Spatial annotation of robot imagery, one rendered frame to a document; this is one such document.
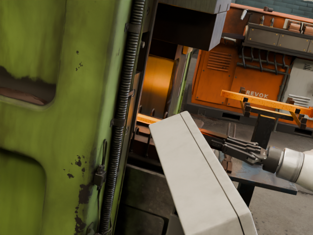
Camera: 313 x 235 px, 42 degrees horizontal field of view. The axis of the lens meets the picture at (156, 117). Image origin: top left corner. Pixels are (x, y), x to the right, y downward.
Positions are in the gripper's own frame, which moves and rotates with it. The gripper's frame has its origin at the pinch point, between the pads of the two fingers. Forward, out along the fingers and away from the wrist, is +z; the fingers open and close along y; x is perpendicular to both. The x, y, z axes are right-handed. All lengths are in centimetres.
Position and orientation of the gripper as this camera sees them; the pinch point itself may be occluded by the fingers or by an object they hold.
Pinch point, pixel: (211, 139)
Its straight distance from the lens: 124.0
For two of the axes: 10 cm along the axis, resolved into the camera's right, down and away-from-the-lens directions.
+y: 2.9, -2.7, 9.2
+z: -9.3, -3.0, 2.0
